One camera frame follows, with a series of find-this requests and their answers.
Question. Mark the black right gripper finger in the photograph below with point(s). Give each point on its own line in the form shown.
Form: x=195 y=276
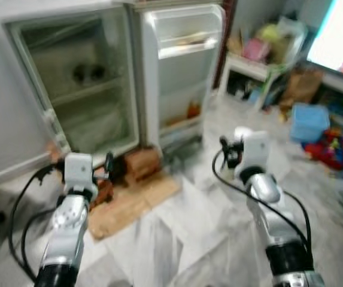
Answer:
x=224 y=143

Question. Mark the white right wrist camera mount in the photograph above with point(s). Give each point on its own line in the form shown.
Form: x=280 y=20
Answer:
x=256 y=149

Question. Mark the blue plastic box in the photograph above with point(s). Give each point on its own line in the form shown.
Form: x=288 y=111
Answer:
x=310 y=122

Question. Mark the red brick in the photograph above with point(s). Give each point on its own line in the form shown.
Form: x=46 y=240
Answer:
x=142 y=164
x=104 y=192

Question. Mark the television screen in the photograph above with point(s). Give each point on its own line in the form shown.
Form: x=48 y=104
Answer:
x=339 y=36

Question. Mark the white shelf unit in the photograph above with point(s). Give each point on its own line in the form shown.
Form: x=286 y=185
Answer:
x=249 y=67

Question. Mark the grey fridge door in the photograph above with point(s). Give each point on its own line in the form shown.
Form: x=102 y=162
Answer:
x=183 y=78

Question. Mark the red toy pile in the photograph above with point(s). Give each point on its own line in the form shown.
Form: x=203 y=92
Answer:
x=336 y=152

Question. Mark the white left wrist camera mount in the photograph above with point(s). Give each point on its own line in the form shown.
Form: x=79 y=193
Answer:
x=78 y=170

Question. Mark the grey fridge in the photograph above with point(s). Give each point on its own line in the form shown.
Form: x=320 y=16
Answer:
x=3 y=89

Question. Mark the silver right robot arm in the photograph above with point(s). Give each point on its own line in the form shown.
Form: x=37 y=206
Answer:
x=276 y=215

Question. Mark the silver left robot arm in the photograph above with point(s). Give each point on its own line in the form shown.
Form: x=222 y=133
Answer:
x=66 y=233

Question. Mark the pink box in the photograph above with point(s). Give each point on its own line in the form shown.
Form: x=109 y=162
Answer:
x=256 y=51

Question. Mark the brown paper bag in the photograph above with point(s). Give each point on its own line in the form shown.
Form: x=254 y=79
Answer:
x=301 y=89

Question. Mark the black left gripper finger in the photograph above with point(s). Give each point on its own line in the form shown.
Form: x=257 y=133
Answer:
x=109 y=162

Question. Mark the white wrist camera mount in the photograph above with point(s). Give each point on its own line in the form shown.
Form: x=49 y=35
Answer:
x=256 y=149
x=78 y=170

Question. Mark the brown cardboard sheet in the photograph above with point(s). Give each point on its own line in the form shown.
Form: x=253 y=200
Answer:
x=132 y=206

